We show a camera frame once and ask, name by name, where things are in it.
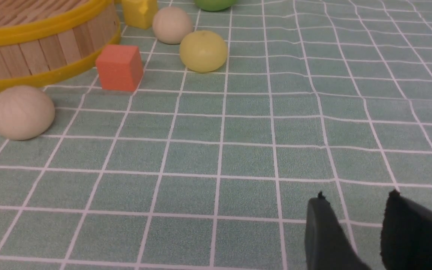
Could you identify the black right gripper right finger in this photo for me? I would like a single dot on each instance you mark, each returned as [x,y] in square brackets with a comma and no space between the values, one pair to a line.
[406,237]

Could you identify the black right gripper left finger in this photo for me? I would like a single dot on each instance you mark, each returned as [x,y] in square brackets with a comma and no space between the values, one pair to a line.
[326,245]

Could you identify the yellow bun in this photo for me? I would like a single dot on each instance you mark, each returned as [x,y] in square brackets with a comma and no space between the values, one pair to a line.
[203,51]

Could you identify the white bun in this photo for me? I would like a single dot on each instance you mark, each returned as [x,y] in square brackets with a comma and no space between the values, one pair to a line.
[25,112]
[171,24]

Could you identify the white bun front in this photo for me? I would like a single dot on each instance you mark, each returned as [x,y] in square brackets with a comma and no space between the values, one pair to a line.
[25,112]

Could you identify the bamboo steamer tray yellow rims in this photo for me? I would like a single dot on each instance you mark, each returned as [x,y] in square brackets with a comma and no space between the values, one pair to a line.
[44,42]

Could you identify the green checkered tablecloth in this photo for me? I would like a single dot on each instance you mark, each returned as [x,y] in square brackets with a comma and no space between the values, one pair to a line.
[213,171]

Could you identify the green apple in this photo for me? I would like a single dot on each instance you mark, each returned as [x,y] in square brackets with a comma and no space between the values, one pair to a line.
[214,5]

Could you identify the orange foam cube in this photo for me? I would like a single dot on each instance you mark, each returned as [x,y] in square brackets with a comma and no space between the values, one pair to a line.
[120,67]

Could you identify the yellow foam block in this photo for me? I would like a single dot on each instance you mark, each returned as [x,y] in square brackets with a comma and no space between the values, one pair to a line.
[139,13]

